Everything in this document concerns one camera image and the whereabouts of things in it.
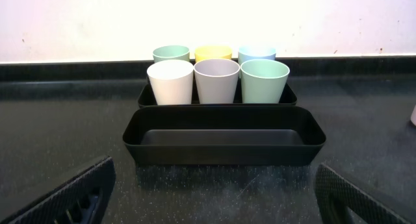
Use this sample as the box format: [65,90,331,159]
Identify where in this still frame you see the grey cup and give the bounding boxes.
[193,58,241,105]

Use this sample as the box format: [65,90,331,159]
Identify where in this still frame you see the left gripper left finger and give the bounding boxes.
[0,155,117,224]

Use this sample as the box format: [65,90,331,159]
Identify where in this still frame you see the blue cup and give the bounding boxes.
[237,44,277,79]

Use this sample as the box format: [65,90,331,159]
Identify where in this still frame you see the green cup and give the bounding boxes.
[240,58,291,105]
[152,44,191,63]

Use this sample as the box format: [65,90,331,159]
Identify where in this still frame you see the black tray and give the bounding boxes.
[122,105,327,167]
[137,77,298,108]

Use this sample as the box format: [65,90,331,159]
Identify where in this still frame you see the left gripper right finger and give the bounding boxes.
[314,162,416,224]

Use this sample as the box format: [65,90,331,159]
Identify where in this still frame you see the white cup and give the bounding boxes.
[146,59,195,106]

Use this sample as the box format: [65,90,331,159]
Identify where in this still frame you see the yellow cup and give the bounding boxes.
[194,44,233,62]

